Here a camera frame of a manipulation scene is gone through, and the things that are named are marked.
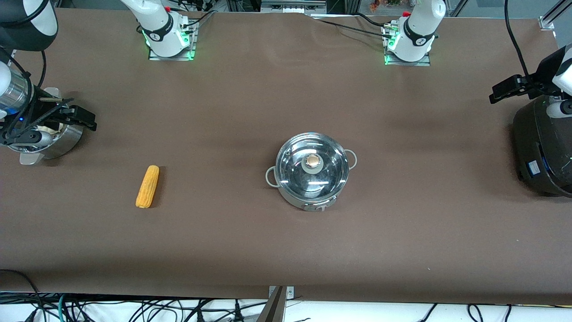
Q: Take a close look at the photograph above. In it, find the yellow corn cob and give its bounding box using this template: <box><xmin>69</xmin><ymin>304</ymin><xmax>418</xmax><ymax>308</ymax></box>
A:
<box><xmin>135</xmin><ymin>165</ymin><xmax>160</xmax><ymax>209</ymax></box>

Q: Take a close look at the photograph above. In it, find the glass pot lid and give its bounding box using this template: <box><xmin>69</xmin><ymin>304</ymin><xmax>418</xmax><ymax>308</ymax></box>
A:
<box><xmin>275</xmin><ymin>133</ymin><xmax>350</xmax><ymax>197</ymax></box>

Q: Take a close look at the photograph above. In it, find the steel steamer pot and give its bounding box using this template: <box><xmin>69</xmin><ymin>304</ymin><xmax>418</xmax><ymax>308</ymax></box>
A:
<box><xmin>19</xmin><ymin>87</ymin><xmax>85</xmax><ymax>166</ymax></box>

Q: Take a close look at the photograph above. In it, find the grey steel cooking pot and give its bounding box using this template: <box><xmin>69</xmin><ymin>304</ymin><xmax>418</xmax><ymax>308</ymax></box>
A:
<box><xmin>265</xmin><ymin>132</ymin><xmax>358</xmax><ymax>212</ymax></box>

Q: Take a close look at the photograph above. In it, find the black rice cooker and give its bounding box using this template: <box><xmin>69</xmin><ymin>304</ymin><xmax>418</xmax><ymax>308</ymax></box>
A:
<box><xmin>513</xmin><ymin>95</ymin><xmax>572</xmax><ymax>198</ymax></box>

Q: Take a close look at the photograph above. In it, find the grey metal box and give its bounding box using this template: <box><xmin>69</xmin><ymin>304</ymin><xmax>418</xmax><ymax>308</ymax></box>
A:
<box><xmin>261</xmin><ymin>0</ymin><xmax>327</xmax><ymax>15</ymax></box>

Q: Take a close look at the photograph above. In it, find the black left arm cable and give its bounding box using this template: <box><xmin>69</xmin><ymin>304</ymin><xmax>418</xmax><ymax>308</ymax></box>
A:
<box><xmin>504</xmin><ymin>0</ymin><xmax>543</xmax><ymax>85</ymax></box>

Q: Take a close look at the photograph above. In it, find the aluminium frame profile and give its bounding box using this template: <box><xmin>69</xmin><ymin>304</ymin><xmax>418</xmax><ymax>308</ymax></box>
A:
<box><xmin>538</xmin><ymin>0</ymin><xmax>572</xmax><ymax>31</ymax></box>

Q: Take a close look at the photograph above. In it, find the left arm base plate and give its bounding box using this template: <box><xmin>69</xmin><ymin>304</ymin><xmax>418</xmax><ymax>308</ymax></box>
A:
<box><xmin>383</xmin><ymin>25</ymin><xmax>432</xmax><ymax>67</ymax></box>

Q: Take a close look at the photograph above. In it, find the black base cable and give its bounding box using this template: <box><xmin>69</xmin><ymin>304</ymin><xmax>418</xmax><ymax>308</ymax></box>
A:
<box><xmin>313</xmin><ymin>19</ymin><xmax>395</xmax><ymax>41</ymax></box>
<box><xmin>181</xmin><ymin>0</ymin><xmax>219</xmax><ymax>30</ymax></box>
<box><xmin>355</xmin><ymin>13</ymin><xmax>391</xmax><ymax>28</ymax></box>

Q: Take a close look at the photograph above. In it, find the dark camera post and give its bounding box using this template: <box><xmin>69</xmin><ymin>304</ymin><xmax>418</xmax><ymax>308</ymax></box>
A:
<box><xmin>256</xmin><ymin>286</ymin><xmax>286</xmax><ymax>322</ymax></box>

